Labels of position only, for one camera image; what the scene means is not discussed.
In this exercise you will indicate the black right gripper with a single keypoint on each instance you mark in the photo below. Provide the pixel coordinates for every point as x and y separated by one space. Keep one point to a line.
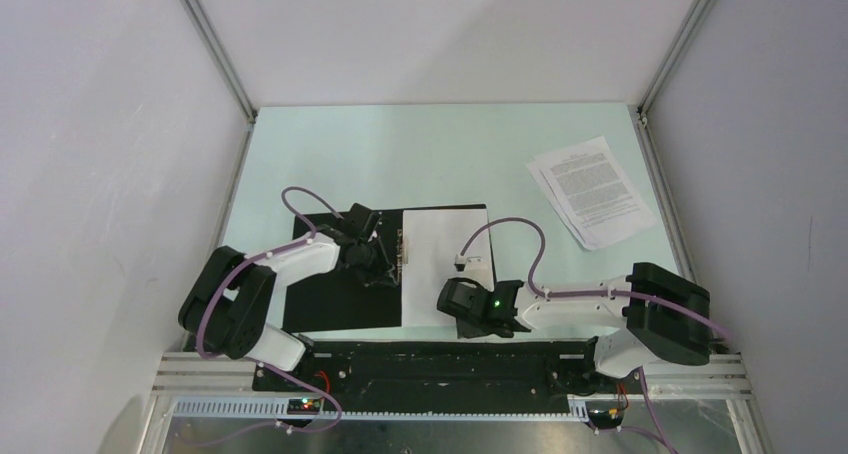
469 331

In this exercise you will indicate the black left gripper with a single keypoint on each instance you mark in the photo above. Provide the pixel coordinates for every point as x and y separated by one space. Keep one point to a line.
381 274

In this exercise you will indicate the beige and black file folder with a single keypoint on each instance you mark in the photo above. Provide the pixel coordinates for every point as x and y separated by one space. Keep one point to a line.
337 301

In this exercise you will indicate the white paper sheets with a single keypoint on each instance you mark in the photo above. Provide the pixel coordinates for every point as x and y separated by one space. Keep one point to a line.
433 251

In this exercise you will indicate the printed text paper sheets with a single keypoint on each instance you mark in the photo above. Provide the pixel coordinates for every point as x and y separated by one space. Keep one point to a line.
592 194

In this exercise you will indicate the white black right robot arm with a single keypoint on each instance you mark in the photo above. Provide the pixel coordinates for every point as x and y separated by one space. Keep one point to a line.
645 316

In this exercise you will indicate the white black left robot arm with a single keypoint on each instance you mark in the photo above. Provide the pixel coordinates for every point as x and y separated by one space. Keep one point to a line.
260 307

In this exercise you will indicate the metal folder clip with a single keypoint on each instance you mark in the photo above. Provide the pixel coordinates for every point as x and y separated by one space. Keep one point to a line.
401 258

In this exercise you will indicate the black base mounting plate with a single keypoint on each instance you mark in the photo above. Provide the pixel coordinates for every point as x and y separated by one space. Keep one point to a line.
446 378

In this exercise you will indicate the right controller board with leds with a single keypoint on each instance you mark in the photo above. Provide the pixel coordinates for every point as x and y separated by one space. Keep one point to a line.
605 419

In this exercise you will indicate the controller board with leds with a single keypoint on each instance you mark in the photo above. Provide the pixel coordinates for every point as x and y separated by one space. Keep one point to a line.
304 406
605 419

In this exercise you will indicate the left controller board with leds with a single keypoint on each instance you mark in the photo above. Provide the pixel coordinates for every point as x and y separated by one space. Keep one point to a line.
304 406

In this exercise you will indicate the aluminium frame rail front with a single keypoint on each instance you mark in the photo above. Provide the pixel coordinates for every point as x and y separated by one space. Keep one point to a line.
239 389

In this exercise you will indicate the left aluminium corner post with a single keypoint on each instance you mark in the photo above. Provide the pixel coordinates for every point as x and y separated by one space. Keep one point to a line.
206 31

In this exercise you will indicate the aluminium corner post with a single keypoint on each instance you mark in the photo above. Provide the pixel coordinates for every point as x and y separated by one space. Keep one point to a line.
206 31
696 15

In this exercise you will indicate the right aluminium corner post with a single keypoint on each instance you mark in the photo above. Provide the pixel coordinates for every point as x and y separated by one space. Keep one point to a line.
696 15

